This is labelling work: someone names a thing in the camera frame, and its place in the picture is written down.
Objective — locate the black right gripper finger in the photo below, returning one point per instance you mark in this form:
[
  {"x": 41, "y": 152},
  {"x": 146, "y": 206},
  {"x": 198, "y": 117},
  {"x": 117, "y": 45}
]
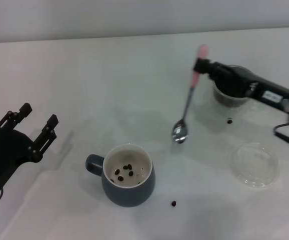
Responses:
[{"x": 201, "y": 67}]

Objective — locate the clear double-walled glass cup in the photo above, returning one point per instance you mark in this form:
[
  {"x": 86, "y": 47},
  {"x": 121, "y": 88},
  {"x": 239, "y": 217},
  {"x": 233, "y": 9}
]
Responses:
[{"x": 230, "y": 106}]

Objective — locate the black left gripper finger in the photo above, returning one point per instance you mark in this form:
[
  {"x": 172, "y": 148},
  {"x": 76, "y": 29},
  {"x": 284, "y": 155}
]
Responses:
[
  {"x": 52, "y": 121},
  {"x": 25, "y": 108}
]

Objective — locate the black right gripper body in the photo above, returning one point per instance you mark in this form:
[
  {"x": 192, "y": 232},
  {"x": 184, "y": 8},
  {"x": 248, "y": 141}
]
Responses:
[{"x": 237, "y": 80}]

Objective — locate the clear glass saucer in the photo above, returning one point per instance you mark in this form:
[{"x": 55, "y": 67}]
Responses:
[{"x": 210, "y": 107}]

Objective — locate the small clear glass dish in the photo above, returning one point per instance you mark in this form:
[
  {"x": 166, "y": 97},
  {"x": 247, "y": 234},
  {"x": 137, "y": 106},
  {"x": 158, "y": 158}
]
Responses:
[{"x": 264, "y": 172}]

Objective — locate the dark blue ceramic mug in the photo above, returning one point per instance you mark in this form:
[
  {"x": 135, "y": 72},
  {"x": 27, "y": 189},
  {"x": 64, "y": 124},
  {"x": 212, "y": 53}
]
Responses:
[{"x": 129, "y": 195}]

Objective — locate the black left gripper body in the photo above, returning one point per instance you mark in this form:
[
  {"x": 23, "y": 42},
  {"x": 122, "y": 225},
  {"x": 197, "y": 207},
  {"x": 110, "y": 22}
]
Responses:
[{"x": 4, "y": 155}]

